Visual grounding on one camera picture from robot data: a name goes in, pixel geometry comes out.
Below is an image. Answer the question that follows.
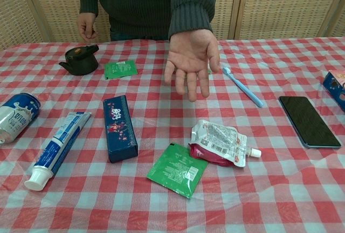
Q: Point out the person's left hand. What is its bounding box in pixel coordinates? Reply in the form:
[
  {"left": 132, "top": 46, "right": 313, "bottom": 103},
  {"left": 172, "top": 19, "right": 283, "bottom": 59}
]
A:
[{"left": 164, "top": 29, "right": 222, "bottom": 102}]

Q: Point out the person's left forearm grey sleeve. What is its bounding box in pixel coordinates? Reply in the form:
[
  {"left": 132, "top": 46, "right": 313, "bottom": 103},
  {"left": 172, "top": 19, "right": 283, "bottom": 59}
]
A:
[{"left": 168, "top": 0, "right": 218, "bottom": 41}]

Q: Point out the light blue toothbrush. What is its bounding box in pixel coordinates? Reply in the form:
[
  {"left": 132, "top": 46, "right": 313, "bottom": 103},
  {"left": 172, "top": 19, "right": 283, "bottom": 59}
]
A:
[{"left": 222, "top": 67, "right": 264, "bottom": 108}]

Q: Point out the small green sachet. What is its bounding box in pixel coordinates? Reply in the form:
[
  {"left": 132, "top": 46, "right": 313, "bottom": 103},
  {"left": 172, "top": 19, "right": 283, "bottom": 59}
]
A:
[{"left": 103, "top": 59, "right": 139, "bottom": 80}]

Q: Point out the woven wicker folding screen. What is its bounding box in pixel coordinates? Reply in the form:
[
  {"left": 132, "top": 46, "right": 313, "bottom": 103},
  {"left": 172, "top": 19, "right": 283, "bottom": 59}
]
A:
[{"left": 0, "top": 0, "right": 345, "bottom": 52}]

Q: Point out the blue and white toothpaste tube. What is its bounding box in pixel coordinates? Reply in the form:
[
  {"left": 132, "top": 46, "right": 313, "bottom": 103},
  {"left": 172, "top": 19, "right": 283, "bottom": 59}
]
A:
[{"left": 24, "top": 111, "right": 92, "bottom": 192}]

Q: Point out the person's torso dark sweater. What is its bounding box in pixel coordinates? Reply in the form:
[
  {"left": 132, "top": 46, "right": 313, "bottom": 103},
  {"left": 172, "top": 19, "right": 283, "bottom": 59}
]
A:
[{"left": 96, "top": 0, "right": 178, "bottom": 42}]

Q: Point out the red and white spout pouch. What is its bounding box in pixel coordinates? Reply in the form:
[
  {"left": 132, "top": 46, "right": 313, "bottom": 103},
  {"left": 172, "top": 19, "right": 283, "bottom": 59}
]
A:
[{"left": 187, "top": 119, "right": 263, "bottom": 169}]

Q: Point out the large green sachet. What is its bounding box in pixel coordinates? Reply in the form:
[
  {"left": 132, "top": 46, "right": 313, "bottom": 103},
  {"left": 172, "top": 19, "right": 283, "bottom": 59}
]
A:
[{"left": 146, "top": 142, "right": 209, "bottom": 200}]

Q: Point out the dark blue toothpaste box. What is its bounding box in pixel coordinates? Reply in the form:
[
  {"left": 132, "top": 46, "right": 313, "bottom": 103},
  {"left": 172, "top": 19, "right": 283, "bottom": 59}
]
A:
[{"left": 102, "top": 94, "right": 139, "bottom": 163}]

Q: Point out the blue and white milk can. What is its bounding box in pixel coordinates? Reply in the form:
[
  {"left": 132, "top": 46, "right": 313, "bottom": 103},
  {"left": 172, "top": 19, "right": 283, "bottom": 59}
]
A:
[{"left": 0, "top": 93, "right": 41, "bottom": 145}]

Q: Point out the red white checkered tablecloth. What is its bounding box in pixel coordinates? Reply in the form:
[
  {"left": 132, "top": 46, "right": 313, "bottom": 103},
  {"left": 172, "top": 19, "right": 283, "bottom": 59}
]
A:
[{"left": 0, "top": 37, "right": 345, "bottom": 233}]

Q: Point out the blue and pink carton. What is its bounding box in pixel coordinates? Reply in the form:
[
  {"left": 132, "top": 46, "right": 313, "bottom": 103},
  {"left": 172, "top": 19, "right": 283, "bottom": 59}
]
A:
[{"left": 322, "top": 70, "right": 345, "bottom": 106}]

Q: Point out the black smartphone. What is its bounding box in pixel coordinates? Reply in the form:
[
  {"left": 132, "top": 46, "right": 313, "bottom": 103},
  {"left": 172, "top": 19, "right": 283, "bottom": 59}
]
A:
[{"left": 278, "top": 95, "right": 342, "bottom": 149}]

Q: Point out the person's right hand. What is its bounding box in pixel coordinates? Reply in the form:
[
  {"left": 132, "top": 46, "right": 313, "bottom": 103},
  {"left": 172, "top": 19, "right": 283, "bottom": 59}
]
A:
[{"left": 77, "top": 12, "right": 99, "bottom": 43}]

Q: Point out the black cast iron teapot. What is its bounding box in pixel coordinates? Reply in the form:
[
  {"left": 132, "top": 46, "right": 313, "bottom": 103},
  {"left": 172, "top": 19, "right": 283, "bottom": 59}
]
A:
[{"left": 58, "top": 44, "right": 100, "bottom": 76}]

